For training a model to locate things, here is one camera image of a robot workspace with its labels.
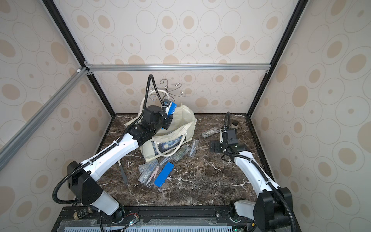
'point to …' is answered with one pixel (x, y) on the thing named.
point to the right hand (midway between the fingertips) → (224, 145)
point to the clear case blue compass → (193, 148)
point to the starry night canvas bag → (171, 141)
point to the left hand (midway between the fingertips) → (172, 112)
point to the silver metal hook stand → (153, 97)
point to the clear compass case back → (209, 132)
